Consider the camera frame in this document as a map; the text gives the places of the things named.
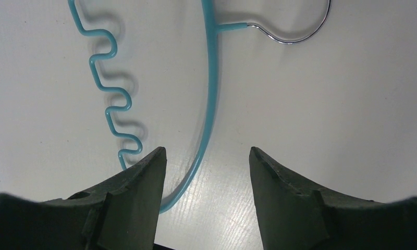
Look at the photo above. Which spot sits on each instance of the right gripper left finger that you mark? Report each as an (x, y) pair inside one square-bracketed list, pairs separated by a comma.
[(119, 213)]

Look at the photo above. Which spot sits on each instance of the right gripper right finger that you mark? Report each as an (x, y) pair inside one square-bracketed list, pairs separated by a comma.
[(294, 212)]

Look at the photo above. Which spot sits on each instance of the blue wire hanger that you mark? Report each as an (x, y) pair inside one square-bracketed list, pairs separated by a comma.
[(212, 31)]

